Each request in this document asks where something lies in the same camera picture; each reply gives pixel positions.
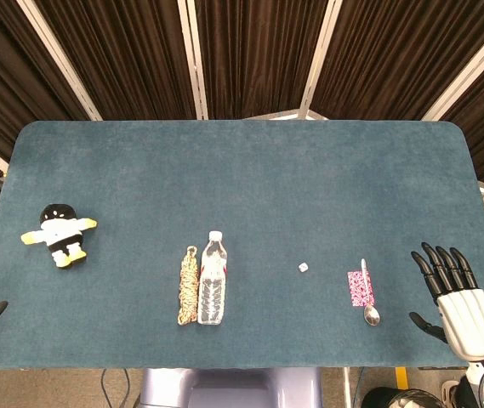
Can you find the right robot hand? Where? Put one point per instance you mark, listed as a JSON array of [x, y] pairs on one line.
[[467, 312]]

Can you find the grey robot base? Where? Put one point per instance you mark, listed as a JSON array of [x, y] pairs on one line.
[[231, 387]]

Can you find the small white die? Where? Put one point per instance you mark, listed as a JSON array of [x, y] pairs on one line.
[[303, 267]]

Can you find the metal spoon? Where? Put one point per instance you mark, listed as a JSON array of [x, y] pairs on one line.
[[369, 297]]

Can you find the black trash bin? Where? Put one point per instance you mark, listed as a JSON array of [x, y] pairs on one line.
[[403, 398]]

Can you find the black white plush toy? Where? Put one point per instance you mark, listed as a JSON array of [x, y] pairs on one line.
[[59, 235]]

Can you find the pink patterned packet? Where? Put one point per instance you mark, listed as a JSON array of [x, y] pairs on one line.
[[358, 289]]

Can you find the clear plastic water bottle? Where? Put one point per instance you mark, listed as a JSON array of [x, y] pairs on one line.
[[213, 280]]

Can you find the blue felt table mat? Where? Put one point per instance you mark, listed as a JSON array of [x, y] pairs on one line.
[[241, 221]]

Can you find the dark brown curtain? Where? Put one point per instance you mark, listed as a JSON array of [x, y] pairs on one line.
[[250, 55]]

